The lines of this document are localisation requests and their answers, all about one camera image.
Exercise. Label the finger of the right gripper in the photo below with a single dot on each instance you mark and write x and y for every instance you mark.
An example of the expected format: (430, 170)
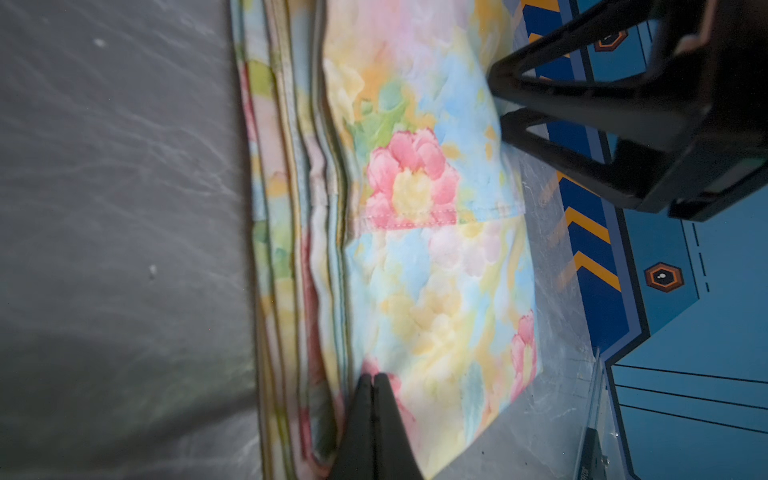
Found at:
(625, 182)
(658, 108)

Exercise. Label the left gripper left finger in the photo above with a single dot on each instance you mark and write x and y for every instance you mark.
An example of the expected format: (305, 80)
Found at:
(355, 459)

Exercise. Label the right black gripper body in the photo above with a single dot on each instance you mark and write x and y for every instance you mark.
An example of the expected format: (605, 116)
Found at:
(712, 56)

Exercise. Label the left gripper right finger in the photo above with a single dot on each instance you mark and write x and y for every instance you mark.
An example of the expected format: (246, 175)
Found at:
(393, 456)

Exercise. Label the floral pastel skirt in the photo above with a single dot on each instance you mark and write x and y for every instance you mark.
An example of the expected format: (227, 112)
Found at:
(388, 223)

